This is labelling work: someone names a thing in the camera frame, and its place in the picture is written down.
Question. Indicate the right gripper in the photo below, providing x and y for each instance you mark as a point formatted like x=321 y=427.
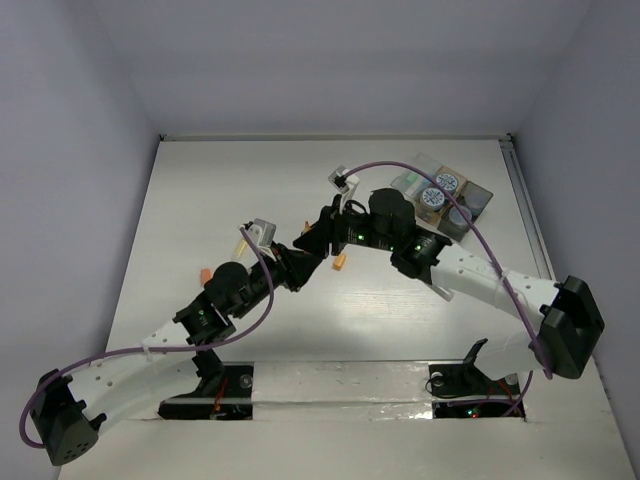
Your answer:
x=329 y=227

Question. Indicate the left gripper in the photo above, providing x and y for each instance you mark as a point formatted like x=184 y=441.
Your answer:
x=292 y=266

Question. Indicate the yellow highlighter marker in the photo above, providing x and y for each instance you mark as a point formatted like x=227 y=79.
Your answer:
x=240 y=249

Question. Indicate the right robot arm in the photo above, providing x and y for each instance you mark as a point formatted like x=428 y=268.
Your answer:
x=562 y=322

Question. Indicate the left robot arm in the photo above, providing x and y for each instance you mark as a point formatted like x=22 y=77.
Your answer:
x=73 y=406

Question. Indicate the red orange marker cap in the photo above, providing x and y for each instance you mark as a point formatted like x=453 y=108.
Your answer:
x=205 y=276

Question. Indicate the clear plastic container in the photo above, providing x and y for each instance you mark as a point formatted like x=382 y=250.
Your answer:
x=421 y=161

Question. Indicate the green marker cap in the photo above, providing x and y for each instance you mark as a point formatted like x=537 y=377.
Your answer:
x=411 y=177

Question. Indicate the orange plastic container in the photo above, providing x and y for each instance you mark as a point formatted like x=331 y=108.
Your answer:
x=434 y=218

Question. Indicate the orange tip clear marker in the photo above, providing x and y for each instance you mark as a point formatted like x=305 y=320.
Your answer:
x=444 y=293

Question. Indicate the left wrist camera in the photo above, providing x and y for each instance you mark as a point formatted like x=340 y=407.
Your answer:
x=260 y=232

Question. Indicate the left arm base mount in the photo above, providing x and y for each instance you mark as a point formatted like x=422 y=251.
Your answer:
x=223 y=392

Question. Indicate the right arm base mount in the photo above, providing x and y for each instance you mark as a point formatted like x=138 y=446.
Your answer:
x=459 y=390

